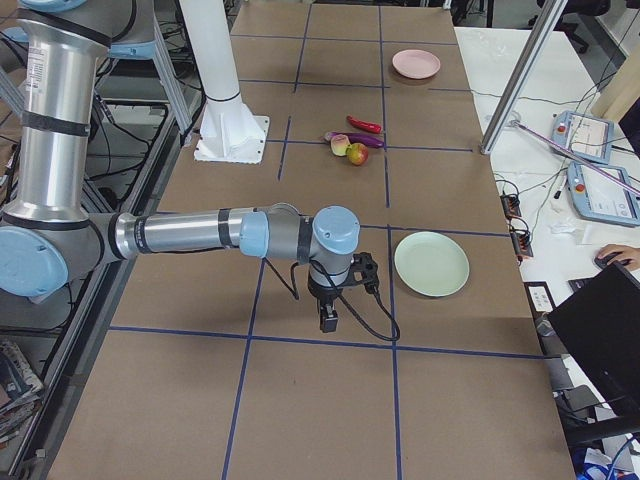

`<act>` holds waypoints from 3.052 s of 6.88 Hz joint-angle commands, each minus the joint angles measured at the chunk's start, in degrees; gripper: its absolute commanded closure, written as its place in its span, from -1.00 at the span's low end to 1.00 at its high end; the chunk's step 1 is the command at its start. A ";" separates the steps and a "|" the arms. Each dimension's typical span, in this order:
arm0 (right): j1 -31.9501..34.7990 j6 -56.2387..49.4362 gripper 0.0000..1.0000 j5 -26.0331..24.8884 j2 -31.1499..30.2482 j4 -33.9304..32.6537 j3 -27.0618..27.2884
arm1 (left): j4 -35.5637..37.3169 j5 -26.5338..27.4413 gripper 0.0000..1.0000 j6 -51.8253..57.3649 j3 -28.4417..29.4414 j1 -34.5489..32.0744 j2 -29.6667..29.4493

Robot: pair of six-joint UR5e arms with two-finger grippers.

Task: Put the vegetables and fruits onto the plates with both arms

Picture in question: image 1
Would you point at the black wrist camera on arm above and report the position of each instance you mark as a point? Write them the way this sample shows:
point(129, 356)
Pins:
point(364, 272)

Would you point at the stack of magazines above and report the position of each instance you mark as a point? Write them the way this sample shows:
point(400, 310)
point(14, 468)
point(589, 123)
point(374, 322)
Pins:
point(20, 390)

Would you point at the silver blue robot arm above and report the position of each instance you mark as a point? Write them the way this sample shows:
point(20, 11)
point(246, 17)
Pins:
point(48, 239)

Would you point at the person's hand on mouse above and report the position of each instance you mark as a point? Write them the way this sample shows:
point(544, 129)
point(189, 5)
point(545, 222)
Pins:
point(626, 255)

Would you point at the purple eggplant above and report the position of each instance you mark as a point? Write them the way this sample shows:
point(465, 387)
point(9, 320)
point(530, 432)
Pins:
point(353, 137)

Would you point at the black computer mouse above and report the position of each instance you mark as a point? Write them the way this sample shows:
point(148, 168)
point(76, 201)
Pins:
point(604, 262)

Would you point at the green plate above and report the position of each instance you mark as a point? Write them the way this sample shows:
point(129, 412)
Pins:
point(431, 264)

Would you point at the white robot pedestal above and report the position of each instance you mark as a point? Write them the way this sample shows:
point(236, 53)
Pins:
point(229, 131)

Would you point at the teach pendant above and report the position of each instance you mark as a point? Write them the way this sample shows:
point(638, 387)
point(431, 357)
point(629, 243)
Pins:
point(602, 194)
point(588, 137)

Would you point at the upper teach pendant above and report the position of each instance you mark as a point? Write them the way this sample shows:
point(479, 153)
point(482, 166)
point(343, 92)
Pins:
point(588, 137)

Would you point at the red yellow pomegranate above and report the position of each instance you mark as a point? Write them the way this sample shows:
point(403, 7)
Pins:
point(357, 154)

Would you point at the lower teach pendant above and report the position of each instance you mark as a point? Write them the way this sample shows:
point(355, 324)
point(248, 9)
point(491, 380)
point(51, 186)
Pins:
point(602, 194)

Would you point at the red chili pepper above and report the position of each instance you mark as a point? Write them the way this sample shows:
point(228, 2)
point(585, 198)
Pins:
point(366, 126)

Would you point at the pink plate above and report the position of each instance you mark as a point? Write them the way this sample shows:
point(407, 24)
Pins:
point(416, 64)

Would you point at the orange black circuit board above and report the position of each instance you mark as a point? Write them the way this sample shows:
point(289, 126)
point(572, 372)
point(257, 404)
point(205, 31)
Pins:
point(511, 205)

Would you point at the aluminium frame post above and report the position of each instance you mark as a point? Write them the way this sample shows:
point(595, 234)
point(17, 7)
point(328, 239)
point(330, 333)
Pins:
point(536, 41)

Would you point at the pink peach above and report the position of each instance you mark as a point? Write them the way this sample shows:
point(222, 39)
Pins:
point(340, 145)

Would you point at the black laptop monitor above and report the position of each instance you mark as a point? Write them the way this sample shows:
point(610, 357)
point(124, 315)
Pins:
point(599, 327)

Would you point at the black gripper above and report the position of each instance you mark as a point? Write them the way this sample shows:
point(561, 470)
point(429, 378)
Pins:
point(321, 294)

